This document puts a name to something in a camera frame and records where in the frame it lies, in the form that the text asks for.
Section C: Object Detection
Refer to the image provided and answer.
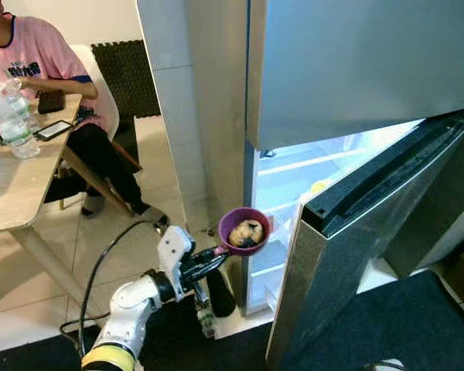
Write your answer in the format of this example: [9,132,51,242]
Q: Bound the beige cooked food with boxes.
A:
[229,220,265,248]

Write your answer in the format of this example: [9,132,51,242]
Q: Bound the purple bowl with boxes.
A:
[217,206,272,257]

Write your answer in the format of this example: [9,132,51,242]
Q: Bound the grey fridge cabinet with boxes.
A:
[187,0,426,318]

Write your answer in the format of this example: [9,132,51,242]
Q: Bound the grey fridge freezer door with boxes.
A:
[246,0,464,152]

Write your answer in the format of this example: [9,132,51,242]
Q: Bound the black oblong object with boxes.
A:
[207,267,237,318]

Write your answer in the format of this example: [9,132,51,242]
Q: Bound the grey slipper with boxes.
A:
[81,193,107,217]
[135,203,169,226]

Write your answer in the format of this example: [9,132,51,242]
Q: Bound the black smartphone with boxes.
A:
[33,119,74,142]

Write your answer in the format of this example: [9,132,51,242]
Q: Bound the beige stone-look dining table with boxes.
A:
[0,93,86,310]

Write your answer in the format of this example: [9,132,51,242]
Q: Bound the dark grey counter cabinet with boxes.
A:
[383,143,464,279]

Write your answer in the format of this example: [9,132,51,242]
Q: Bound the black pouch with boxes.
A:
[36,89,67,115]

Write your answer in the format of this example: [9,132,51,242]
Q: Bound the small clear water bottle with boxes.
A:
[0,77,41,159]

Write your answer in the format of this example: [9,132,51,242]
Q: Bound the person in pink shirt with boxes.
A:
[0,0,149,214]

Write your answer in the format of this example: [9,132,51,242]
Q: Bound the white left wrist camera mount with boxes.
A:
[155,225,195,284]

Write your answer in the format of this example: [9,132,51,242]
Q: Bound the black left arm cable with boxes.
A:
[60,219,167,360]

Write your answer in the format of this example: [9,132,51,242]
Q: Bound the black foam wall panel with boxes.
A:
[90,39,162,119]

